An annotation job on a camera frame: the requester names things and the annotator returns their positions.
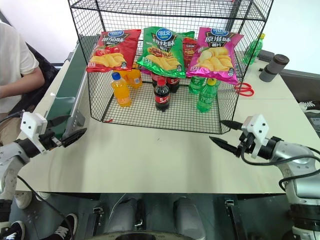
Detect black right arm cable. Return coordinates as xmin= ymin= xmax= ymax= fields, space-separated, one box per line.
xmin=240 ymin=148 xmax=320 ymax=192

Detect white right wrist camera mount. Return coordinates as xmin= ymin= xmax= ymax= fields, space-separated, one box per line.
xmin=240 ymin=114 xmax=271 ymax=160

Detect black sneaker white stripe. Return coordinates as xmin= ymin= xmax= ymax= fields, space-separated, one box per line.
xmin=53 ymin=212 xmax=79 ymax=240
xmin=0 ymin=219 xmax=27 ymax=240

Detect green conveyor belt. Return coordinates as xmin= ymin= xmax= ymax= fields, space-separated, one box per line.
xmin=44 ymin=34 xmax=89 ymax=141

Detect green soda bottle yellow cap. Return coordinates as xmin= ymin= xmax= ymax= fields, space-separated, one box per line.
xmin=188 ymin=76 xmax=207 ymax=95
xmin=242 ymin=33 xmax=266 ymax=66
xmin=196 ymin=77 xmax=221 ymax=113

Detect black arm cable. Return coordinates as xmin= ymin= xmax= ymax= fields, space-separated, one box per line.
xmin=0 ymin=109 xmax=26 ymax=124
xmin=240 ymin=148 xmax=320 ymax=192

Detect orange soda bottle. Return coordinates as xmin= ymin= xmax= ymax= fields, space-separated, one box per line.
xmin=124 ymin=69 xmax=144 ymax=90
xmin=110 ymin=71 xmax=133 ymax=108

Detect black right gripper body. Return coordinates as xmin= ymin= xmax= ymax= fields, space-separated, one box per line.
xmin=235 ymin=132 xmax=257 ymax=158

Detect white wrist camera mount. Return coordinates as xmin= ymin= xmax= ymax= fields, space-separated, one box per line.
xmin=19 ymin=111 xmax=49 ymax=154
xmin=240 ymin=114 xmax=271 ymax=160

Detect red potato chips bag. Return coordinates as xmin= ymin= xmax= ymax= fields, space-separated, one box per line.
xmin=182 ymin=37 xmax=199 ymax=66
xmin=86 ymin=28 xmax=143 ymax=74

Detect person in white shirt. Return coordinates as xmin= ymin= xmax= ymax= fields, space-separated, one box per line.
xmin=0 ymin=9 xmax=46 ymax=147

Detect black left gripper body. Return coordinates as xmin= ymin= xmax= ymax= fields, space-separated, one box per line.
xmin=38 ymin=127 xmax=63 ymax=152

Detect magenta potato chips bag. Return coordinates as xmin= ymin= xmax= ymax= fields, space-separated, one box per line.
xmin=185 ymin=26 xmax=245 ymax=86

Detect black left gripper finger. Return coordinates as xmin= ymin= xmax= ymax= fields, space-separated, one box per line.
xmin=46 ymin=115 xmax=70 ymax=129
xmin=61 ymin=127 xmax=88 ymax=148

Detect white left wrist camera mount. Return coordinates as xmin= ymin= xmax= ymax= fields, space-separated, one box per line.
xmin=19 ymin=111 xmax=49 ymax=154

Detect red handled scissors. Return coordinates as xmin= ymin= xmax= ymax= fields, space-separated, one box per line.
xmin=234 ymin=82 xmax=255 ymax=97

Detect grey cylinder with dark cap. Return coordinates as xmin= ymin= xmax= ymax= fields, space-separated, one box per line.
xmin=258 ymin=53 xmax=291 ymax=83

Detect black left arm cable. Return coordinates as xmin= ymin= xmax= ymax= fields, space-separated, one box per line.
xmin=0 ymin=109 xmax=26 ymax=124

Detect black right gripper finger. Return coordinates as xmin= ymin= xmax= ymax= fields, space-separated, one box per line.
xmin=219 ymin=120 xmax=244 ymax=131
xmin=208 ymin=135 xmax=239 ymax=158

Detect green potato chips bag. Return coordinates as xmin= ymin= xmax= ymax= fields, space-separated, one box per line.
xmin=136 ymin=26 xmax=187 ymax=79
xmin=174 ymin=30 xmax=196 ymax=39

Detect cola bottle red label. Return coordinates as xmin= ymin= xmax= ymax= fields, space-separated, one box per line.
xmin=153 ymin=76 xmax=172 ymax=112
xmin=165 ymin=76 xmax=181 ymax=94

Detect black wire mesh rack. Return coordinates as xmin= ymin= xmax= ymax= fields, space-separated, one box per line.
xmin=67 ymin=0 xmax=275 ymax=135

